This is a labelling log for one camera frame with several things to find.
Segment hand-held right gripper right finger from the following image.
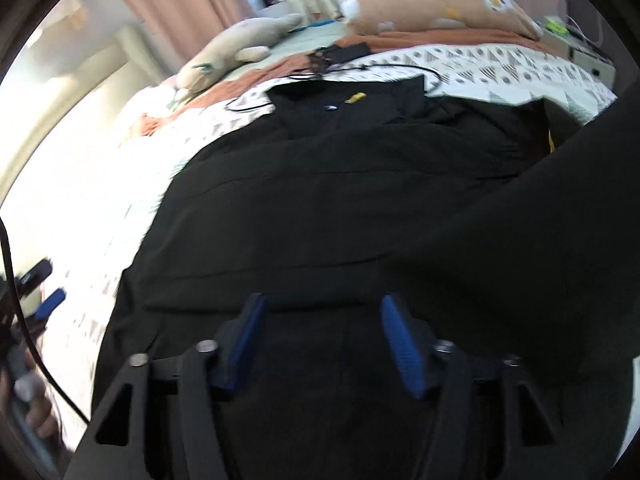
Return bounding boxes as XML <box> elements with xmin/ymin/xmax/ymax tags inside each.
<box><xmin>379</xmin><ymin>294</ymin><xmax>581</xmax><ymax>480</ymax></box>

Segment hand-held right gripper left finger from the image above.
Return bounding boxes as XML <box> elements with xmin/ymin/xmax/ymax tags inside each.
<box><xmin>64</xmin><ymin>292</ymin><xmax>268</xmax><ymax>480</ymax></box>

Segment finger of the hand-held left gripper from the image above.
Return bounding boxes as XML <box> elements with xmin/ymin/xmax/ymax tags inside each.
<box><xmin>36</xmin><ymin>287</ymin><xmax>67</xmax><ymax>321</ymax></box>
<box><xmin>15</xmin><ymin>258</ymin><xmax>53</xmax><ymax>293</ymax></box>

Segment black large garment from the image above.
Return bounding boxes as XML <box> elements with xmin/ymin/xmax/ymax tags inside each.
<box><xmin>90</xmin><ymin>77</ymin><xmax>640</xmax><ymax>480</ymax></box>

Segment person's left hand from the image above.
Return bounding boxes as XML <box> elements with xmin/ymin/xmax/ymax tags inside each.
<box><xmin>0</xmin><ymin>357</ymin><xmax>58</xmax><ymax>440</ymax></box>

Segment orange bed sheet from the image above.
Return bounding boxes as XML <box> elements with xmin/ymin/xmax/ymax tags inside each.
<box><xmin>120</xmin><ymin>30</ymin><xmax>556</xmax><ymax>136</ymax></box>

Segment white geometric patterned blanket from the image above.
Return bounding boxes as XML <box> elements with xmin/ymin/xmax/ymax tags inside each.
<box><xmin>30</xmin><ymin>42</ymin><xmax>618</xmax><ymax>411</ymax></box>

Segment cream plush toy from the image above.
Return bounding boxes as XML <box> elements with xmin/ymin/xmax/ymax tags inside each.
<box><xmin>175</xmin><ymin>12</ymin><xmax>303</xmax><ymax>103</ymax></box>

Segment black pouch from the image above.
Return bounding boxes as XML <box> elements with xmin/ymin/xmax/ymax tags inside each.
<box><xmin>307</xmin><ymin>42</ymin><xmax>373</xmax><ymax>73</ymax></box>

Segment light green bed sheet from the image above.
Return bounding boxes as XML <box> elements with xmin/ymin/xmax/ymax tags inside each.
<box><xmin>220</xmin><ymin>22</ymin><xmax>351</xmax><ymax>81</ymax></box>

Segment pink curtain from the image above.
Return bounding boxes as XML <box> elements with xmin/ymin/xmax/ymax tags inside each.
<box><xmin>97</xmin><ymin>0</ymin><xmax>256</xmax><ymax>81</ymax></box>

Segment white nightstand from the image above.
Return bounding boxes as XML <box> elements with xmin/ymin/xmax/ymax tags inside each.
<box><xmin>542</xmin><ymin>15</ymin><xmax>613</xmax><ymax>78</ymax></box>

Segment peach printed pillow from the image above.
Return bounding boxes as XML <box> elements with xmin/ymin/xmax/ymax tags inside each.
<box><xmin>337</xmin><ymin>0</ymin><xmax>543</xmax><ymax>41</ymax></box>

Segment thick black gripper cable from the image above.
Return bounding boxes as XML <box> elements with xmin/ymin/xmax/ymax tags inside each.
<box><xmin>0</xmin><ymin>217</ymin><xmax>91</xmax><ymax>423</ymax></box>

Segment cream padded bed frame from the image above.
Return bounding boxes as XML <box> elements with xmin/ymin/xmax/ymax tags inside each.
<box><xmin>0</xmin><ymin>22</ymin><xmax>166</xmax><ymax>201</ymax></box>

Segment thin black cable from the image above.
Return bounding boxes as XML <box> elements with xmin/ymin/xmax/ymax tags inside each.
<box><xmin>225</xmin><ymin>62</ymin><xmax>441</xmax><ymax>113</ymax></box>

